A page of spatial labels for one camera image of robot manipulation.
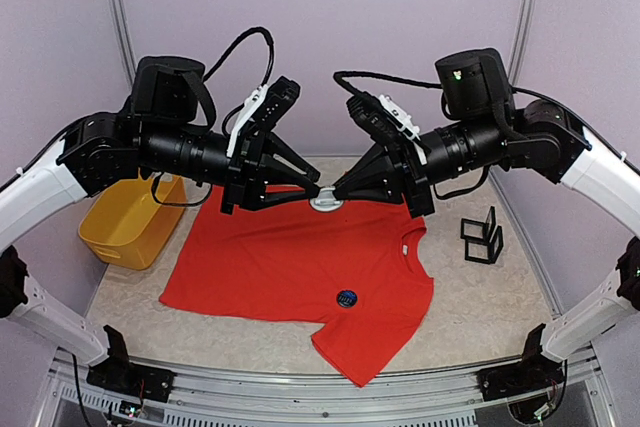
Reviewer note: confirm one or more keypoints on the right aluminium frame post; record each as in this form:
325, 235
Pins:
520, 41

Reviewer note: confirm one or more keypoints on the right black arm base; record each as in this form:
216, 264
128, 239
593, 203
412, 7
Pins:
531, 372

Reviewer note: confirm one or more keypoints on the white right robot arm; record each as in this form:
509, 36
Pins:
486, 128

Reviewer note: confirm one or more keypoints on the front black display box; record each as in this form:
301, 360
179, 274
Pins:
485, 251

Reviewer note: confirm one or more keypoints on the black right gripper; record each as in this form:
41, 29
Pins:
388, 178

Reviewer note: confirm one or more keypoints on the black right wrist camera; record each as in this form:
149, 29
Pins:
385, 121

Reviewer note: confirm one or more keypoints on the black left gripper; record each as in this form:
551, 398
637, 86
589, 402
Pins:
242, 178

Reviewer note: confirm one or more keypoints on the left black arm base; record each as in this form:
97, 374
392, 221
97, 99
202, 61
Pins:
119, 374

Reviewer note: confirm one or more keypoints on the yellow plastic basket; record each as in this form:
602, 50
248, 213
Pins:
127, 226

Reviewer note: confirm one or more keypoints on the aluminium front rail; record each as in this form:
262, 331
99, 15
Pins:
218, 397

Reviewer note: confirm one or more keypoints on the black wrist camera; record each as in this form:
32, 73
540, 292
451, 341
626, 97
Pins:
385, 121
263, 109

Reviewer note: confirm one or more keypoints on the rear black display box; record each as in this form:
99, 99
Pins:
479, 230

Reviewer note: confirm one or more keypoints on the blue brooch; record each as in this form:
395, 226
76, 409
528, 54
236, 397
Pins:
325, 201

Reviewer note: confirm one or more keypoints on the left aluminium frame post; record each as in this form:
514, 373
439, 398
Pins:
118, 13

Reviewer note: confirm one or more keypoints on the red t-shirt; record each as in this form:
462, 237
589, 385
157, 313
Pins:
288, 263

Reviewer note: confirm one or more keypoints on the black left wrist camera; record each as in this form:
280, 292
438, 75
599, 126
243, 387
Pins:
263, 109

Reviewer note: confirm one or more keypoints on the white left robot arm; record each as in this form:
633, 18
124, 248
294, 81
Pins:
164, 127

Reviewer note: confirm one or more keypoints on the white round brooch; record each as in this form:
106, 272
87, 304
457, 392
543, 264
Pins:
347, 299

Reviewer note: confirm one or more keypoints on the black display box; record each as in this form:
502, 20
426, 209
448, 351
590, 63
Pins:
485, 251
479, 230

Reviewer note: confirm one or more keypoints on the aluminium frame post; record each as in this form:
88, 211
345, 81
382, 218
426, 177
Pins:
520, 41
118, 13

